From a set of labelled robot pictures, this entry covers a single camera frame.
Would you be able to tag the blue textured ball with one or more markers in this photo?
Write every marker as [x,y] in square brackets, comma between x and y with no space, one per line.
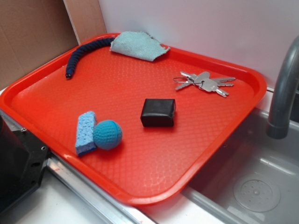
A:
[107,135]

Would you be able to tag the black rectangular block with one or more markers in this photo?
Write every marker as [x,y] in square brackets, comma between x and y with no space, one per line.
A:
[158,112]

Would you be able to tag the dark blue toy snake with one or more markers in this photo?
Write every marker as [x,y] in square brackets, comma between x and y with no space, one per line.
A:
[81,51]

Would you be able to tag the teal microfiber cloth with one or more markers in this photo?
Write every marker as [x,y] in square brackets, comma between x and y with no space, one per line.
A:
[139,45]

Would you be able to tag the silver key bunch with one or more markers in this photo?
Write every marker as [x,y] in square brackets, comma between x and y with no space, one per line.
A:
[204,82]

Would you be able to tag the light blue sponge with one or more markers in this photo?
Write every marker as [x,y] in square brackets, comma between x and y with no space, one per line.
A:
[84,134]

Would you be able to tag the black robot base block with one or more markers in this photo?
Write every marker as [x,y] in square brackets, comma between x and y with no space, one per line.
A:
[23,158]

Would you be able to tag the grey plastic sink basin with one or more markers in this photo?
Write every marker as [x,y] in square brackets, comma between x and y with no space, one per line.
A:
[252,178]

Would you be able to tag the grey sink faucet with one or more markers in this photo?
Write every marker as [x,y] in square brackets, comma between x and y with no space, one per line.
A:
[285,101]

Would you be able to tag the brown cardboard panel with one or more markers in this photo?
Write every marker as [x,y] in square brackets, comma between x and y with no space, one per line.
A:
[33,32]

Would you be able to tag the red plastic tray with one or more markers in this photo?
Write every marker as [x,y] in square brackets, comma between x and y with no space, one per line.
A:
[151,164]

